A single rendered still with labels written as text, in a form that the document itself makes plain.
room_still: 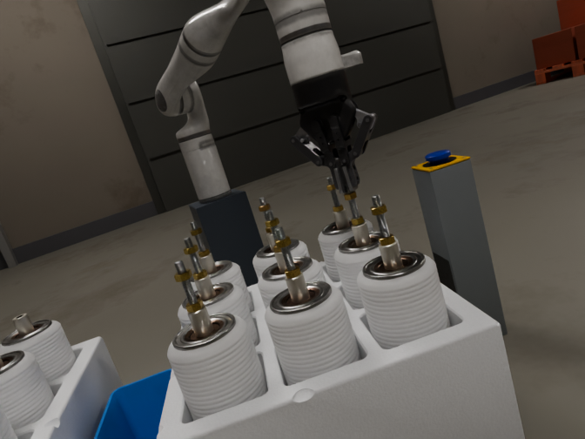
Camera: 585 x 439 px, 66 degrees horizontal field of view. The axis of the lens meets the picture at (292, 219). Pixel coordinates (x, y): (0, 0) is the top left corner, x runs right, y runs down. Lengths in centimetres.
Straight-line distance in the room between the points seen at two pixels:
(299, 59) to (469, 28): 481
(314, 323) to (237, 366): 10
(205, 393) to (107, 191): 343
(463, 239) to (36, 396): 67
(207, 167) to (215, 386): 79
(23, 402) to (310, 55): 59
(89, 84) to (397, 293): 360
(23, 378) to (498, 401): 60
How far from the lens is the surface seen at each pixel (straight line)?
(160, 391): 83
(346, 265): 64
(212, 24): 103
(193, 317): 53
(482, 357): 56
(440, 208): 75
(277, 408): 51
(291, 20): 61
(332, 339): 52
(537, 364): 80
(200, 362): 51
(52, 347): 84
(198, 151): 122
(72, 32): 404
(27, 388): 74
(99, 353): 89
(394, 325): 54
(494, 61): 554
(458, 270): 79
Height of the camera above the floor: 46
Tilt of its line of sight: 13 degrees down
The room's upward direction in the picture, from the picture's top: 17 degrees counter-clockwise
